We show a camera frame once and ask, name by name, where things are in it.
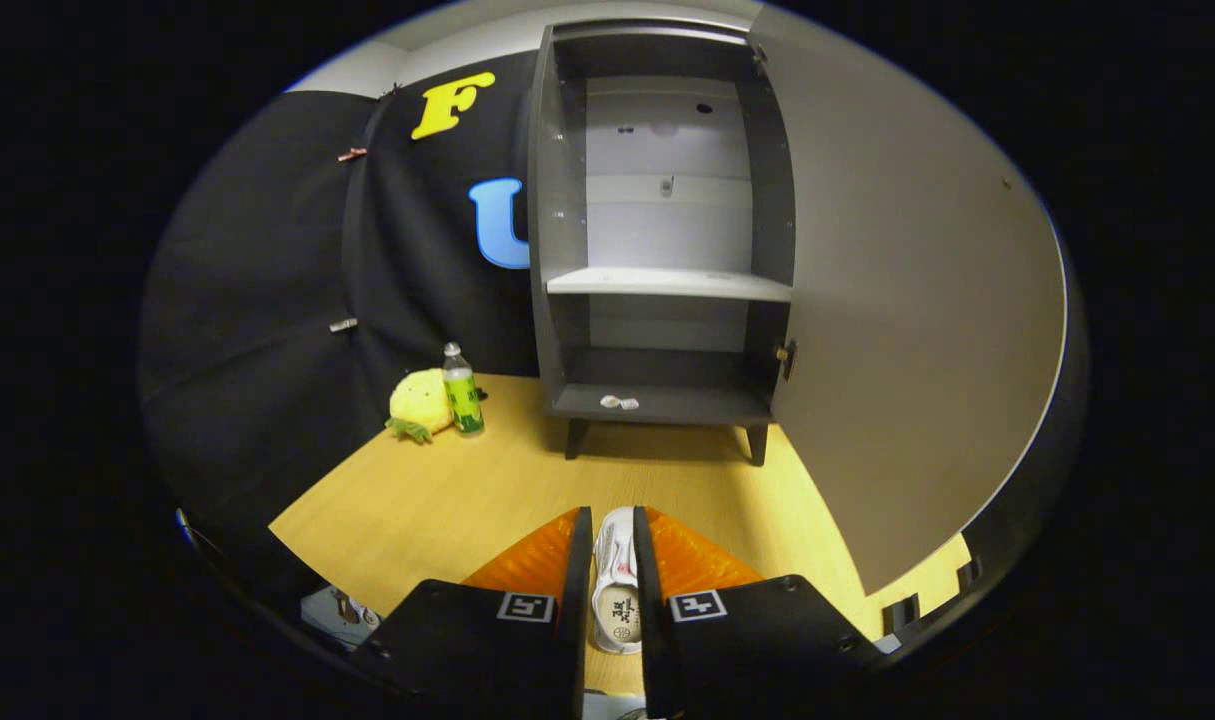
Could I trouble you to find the black backdrop cloth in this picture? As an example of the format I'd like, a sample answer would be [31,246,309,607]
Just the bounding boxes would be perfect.
[137,50,543,561]

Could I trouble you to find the beige shoe cabinet door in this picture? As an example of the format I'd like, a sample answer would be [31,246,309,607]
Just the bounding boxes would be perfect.
[747,5,1068,596]

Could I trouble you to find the dark grey shoe cabinet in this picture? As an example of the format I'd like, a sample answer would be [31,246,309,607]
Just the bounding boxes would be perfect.
[525,20,798,466]

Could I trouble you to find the green label water bottle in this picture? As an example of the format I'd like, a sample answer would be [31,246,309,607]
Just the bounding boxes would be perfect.
[442,342,486,437]

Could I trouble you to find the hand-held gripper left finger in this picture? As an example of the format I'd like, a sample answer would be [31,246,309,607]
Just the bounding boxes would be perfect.
[352,505,594,720]

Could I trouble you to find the grey white object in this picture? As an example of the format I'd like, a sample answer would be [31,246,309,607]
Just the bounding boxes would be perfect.
[302,585,383,651]

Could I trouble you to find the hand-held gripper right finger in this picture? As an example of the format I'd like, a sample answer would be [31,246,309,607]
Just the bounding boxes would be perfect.
[632,505,883,720]

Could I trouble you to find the yellow plush toy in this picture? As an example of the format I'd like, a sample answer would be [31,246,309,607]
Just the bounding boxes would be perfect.
[385,368,458,445]

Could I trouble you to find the white cabinet shelf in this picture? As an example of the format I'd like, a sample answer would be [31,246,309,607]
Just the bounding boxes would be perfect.
[547,266,794,303]

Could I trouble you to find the white shoes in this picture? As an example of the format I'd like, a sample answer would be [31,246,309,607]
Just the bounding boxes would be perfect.
[591,506,644,656]

